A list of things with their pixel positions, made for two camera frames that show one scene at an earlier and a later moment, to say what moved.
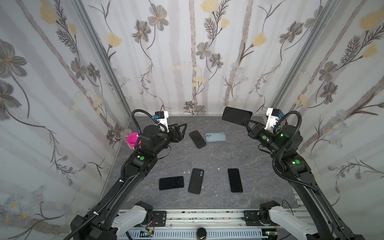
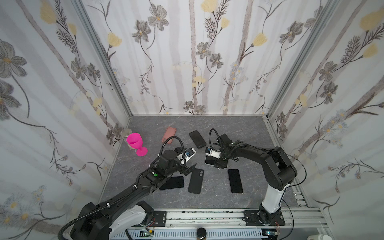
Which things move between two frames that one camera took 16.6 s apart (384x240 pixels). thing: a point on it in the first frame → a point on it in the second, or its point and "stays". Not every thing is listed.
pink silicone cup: [132, 139] stays
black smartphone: [236, 115] → [210, 159]
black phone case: [197, 139] stays
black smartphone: [171, 182] stays
